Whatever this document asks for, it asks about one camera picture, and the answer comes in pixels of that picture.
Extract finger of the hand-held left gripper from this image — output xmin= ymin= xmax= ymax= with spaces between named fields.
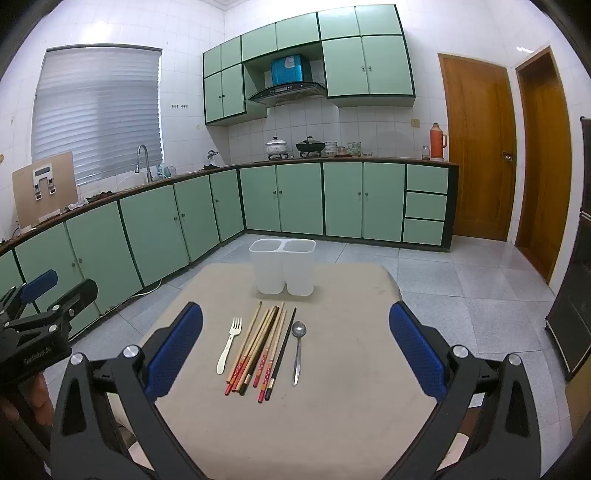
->
xmin=0 ymin=270 xmax=59 ymax=324
xmin=46 ymin=279 xmax=99 ymax=341

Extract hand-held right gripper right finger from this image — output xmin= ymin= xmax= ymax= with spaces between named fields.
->
xmin=389 ymin=301 xmax=575 ymax=480

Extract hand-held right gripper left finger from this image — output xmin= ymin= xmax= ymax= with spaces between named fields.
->
xmin=50 ymin=302 xmax=204 ymax=480

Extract white handled fork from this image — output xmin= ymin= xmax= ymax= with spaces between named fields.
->
xmin=216 ymin=317 xmax=243 ymax=374

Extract wooden chopstick red end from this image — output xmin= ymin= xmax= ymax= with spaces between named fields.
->
xmin=230 ymin=307 xmax=272 ymax=392
xmin=225 ymin=302 xmax=263 ymax=395

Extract brown wooden chopstick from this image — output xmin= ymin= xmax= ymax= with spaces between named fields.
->
xmin=235 ymin=305 xmax=278 ymax=394
xmin=240 ymin=305 xmax=281 ymax=397

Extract pale chopstick red patterned end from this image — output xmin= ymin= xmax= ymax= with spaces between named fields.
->
xmin=252 ymin=302 xmax=286 ymax=387
xmin=257 ymin=309 xmax=288 ymax=402

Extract black chopstick patterned end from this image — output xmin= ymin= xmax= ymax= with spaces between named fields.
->
xmin=264 ymin=307 xmax=297 ymax=401

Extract metal spoon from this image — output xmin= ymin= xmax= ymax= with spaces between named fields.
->
xmin=292 ymin=320 xmax=307 ymax=387

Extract white double utensil holder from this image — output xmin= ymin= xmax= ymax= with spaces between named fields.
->
xmin=248 ymin=239 xmax=317 ymax=296

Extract person's left hand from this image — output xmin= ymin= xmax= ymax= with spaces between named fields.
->
xmin=0 ymin=373 xmax=55 ymax=428

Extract wooden board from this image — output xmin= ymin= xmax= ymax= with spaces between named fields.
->
xmin=11 ymin=151 xmax=77 ymax=229

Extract metal kitchen faucet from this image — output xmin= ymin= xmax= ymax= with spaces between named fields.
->
xmin=135 ymin=144 xmax=153 ymax=183

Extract dark glass cabinet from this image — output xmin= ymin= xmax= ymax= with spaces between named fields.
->
xmin=545 ymin=115 xmax=591 ymax=384

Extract grey window blinds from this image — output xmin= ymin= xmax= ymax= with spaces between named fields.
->
xmin=31 ymin=44 xmax=164 ymax=188

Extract green lower kitchen cabinets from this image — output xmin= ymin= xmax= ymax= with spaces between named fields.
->
xmin=0 ymin=159 xmax=460 ymax=365

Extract wide wooden door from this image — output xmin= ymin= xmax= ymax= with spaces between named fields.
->
xmin=438 ymin=53 xmax=518 ymax=243

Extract orange thermos flask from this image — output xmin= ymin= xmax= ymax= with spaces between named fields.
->
xmin=429 ymin=123 xmax=448 ymax=161

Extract narrow wooden door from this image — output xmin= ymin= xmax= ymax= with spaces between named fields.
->
xmin=513 ymin=46 xmax=573 ymax=284

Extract silver cooking pot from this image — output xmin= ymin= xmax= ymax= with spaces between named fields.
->
xmin=264 ymin=137 xmax=290 ymax=160

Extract black wok with lid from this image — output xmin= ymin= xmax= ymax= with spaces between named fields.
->
xmin=295 ymin=136 xmax=326 ymax=158

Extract black range hood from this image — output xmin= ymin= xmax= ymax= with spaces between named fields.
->
xmin=247 ymin=82 xmax=326 ymax=104

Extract blue box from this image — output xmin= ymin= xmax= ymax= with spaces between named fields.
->
xmin=271 ymin=54 xmax=311 ymax=86

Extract white floor cable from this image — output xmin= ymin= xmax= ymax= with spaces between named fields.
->
xmin=131 ymin=277 xmax=164 ymax=296

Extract green upper wall cabinets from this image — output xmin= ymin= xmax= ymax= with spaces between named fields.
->
xmin=203 ymin=4 xmax=416 ymax=126

